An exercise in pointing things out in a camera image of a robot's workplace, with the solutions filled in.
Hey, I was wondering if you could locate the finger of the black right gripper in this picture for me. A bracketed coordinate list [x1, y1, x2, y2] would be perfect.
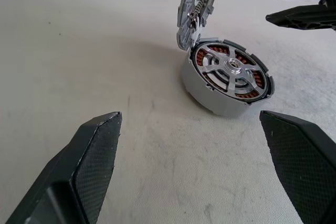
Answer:
[265, 4, 336, 32]

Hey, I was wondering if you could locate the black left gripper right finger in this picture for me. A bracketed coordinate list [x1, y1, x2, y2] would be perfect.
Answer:
[259, 110, 336, 224]

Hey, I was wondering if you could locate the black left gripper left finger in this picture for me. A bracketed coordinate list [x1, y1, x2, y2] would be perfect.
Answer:
[4, 111, 123, 224]

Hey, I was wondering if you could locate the silver spoked rotor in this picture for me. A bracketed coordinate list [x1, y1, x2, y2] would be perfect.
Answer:
[195, 42, 270, 103]

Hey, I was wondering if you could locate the grey hinged motor lid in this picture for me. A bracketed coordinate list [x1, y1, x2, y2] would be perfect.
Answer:
[176, 0, 226, 51]

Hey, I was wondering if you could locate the grey round motor housing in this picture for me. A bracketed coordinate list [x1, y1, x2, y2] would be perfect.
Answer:
[180, 37, 275, 116]

